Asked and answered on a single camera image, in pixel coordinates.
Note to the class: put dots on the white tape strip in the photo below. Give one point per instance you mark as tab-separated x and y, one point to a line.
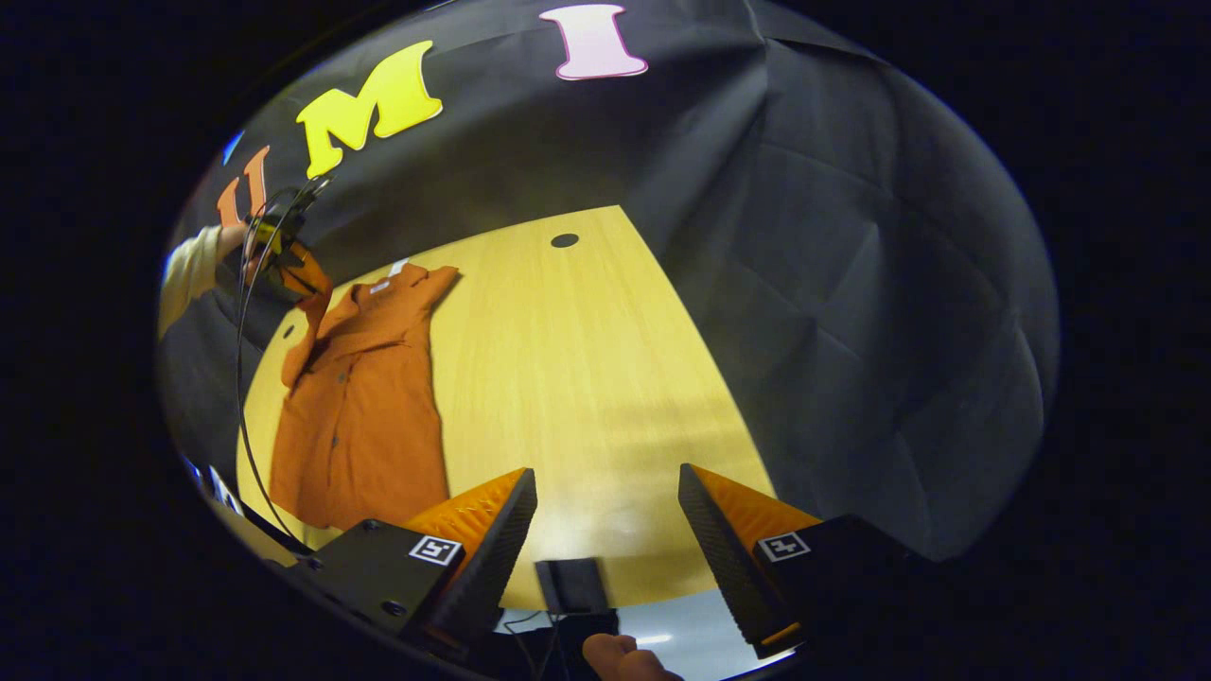
398	267

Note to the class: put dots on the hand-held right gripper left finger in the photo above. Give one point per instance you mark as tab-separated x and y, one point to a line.
506	549

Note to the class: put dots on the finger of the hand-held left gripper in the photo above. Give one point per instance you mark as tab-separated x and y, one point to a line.
305	272

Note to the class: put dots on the black backdrop cloth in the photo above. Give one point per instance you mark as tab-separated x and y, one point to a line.
851	284

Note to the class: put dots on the black rectangular box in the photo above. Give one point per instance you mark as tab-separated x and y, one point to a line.
572	586

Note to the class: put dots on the orange button-up shirt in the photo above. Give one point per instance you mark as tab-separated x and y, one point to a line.
359	426

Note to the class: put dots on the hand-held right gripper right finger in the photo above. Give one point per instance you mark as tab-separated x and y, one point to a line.
719	549

